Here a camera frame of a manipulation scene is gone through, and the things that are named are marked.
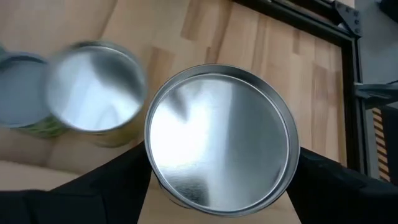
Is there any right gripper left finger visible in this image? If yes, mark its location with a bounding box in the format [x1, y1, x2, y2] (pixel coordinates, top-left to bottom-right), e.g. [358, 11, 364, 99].
[0, 141, 153, 224]

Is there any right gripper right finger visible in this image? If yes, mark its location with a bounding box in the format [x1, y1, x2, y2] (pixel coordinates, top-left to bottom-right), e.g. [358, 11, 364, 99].
[285, 147, 398, 224]

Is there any silver-lidded tin can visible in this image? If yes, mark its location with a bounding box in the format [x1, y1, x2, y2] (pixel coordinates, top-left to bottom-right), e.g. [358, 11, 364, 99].
[0, 46, 68, 139]
[144, 63, 301, 218]
[45, 39, 149, 149]

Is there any black crate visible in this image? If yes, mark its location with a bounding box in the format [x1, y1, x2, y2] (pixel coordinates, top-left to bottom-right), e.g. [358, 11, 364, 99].
[376, 0, 398, 16]

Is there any black aluminium table frame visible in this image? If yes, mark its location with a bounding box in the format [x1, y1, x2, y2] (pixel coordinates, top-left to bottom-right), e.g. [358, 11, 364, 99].
[231, 0, 368, 175]

